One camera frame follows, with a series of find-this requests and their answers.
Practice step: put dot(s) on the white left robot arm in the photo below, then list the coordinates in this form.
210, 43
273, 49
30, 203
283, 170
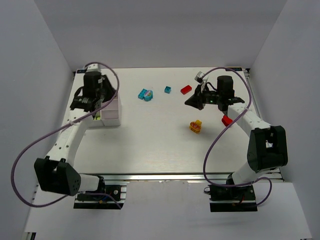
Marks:
55, 172

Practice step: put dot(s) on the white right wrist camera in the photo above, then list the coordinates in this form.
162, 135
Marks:
201, 79

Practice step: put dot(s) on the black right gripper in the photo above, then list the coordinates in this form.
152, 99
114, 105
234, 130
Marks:
200, 95

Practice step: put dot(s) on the teal small lego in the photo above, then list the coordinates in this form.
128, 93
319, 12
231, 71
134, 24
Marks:
167, 89

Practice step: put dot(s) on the blue long lego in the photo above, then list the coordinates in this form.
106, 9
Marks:
141, 95

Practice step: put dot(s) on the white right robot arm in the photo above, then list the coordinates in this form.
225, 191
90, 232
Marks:
267, 146

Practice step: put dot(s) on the blue label corner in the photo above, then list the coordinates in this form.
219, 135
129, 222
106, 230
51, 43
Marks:
80, 71
237, 69

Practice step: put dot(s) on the blue label right corner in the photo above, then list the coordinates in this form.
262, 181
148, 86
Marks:
237, 69

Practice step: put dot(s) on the green and pale lego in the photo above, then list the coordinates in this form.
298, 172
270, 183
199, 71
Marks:
97, 117

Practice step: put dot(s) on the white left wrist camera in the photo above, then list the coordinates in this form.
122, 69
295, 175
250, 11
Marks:
94, 67

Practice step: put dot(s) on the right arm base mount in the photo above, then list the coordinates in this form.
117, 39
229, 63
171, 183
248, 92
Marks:
232, 199

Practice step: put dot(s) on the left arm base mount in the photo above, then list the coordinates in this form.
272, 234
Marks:
113, 199

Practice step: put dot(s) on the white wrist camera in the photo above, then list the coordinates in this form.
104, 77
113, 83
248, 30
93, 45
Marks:
94, 67
201, 79

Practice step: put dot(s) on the white compartment container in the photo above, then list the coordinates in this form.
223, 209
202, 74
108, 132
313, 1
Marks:
110, 116

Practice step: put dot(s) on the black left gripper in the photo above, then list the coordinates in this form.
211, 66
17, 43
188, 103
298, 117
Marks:
106, 88

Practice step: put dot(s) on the red lego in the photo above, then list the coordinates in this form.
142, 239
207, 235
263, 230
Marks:
226, 120

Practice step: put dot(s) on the aluminium table front rail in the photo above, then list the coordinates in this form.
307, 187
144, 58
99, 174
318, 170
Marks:
274, 175

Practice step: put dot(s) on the blue label left corner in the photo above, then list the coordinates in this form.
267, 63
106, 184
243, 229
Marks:
80, 71

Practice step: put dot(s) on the red lego brick top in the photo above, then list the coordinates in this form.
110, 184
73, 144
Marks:
186, 89

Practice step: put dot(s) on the yellow orange flower lego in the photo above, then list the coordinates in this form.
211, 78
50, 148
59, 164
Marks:
195, 126

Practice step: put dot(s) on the teal printed round lego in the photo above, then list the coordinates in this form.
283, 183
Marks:
148, 95

